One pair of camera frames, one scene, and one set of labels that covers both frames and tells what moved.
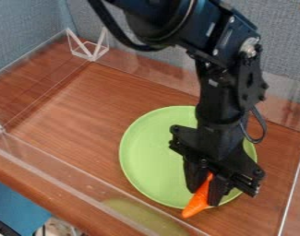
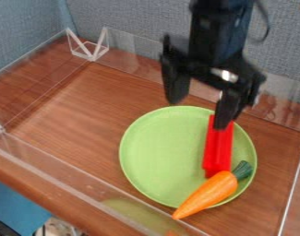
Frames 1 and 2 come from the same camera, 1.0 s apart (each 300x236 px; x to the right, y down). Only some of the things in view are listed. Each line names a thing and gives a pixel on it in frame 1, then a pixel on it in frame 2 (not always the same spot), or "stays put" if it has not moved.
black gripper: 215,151 → 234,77
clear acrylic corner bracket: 88,51 stays put
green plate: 150,166 stays put
